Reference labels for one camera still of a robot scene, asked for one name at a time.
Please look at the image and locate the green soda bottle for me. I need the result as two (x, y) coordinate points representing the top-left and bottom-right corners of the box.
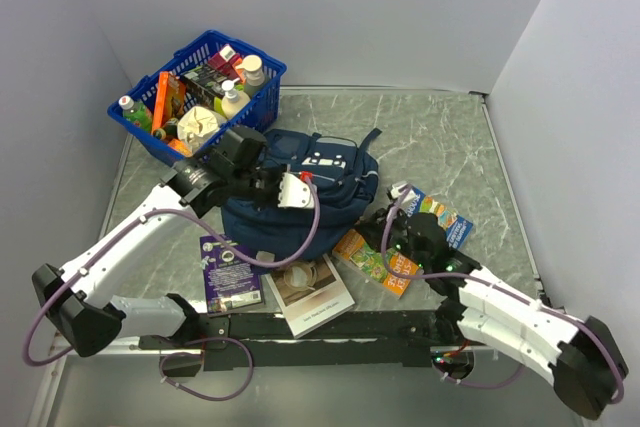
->
(118, 95), (153, 133)

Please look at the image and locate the orange treehouse paperback book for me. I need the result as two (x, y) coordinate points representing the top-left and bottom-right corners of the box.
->
(333, 230), (422, 298)

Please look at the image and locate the small red white box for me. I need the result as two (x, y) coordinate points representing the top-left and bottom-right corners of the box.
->
(207, 44), (242, 80)

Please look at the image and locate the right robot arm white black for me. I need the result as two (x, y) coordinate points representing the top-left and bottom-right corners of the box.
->
(356, 206), (629, 420)

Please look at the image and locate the purple paperback book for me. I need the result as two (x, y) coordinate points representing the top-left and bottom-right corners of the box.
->
(199, 236), (264, 316)

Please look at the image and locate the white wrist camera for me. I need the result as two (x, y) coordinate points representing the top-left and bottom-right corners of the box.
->
(277, 172), (315, 209)
(386, 181), (408, 201)

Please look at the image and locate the white coffee cover book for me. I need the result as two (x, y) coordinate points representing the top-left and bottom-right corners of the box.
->
(266, 254), (355, 339)

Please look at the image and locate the orange snack box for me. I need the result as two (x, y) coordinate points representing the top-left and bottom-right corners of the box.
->
(151, 71), (186, 132)

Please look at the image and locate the blue paperback book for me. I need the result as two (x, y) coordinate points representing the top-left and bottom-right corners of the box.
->
(401, 187), (474, 249)

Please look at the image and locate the blue plastic shopping basket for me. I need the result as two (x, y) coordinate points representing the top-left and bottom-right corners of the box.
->
(107, 30), (287, 166)

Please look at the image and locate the black green box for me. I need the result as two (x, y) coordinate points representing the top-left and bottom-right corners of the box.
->
(180, 64), (228, 108)

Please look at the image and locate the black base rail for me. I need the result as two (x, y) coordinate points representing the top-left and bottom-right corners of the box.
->
(138, 310), (464, 371)

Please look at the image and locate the navy blue student backpack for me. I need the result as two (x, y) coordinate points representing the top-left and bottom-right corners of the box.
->
(220, 127), (384, 263)

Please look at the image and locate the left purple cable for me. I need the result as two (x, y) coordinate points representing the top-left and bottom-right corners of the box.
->
(22, 174), (321, 401)

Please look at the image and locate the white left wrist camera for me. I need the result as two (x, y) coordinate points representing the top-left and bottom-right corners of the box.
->
(277, 172), (315, 209)

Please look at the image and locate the beige cap bottle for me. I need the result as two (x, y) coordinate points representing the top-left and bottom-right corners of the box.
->
(238, 55), (266, 97)

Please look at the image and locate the beige crumpled bag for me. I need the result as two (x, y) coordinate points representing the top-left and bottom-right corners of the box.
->
(177, 106), (227, 153)

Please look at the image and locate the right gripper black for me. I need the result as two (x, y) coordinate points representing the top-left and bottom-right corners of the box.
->
(355, 204), (429, 271)

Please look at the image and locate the white pump lotion bottle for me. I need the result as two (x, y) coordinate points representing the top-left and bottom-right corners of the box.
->
(221, 80), (251, 120)

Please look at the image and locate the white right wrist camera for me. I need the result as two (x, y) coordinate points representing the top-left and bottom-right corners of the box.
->
(386, 181), (408, 201)

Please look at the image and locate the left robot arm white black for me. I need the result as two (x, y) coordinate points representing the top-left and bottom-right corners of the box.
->
(32, 126), (300, 357)

